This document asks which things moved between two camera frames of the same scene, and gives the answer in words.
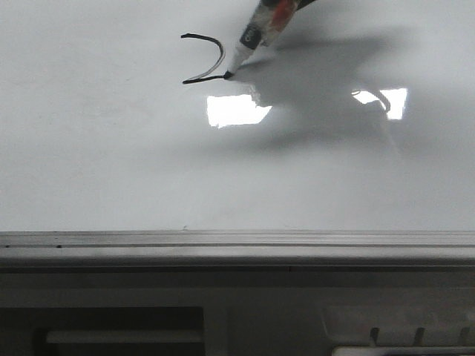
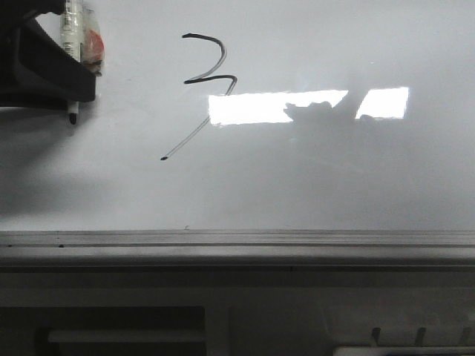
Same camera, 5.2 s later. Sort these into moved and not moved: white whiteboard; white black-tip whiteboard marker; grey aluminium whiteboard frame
Moved: white black-tip whiteboard marker
Not moved: white whiteboard; grey aluminium whiteboard frame
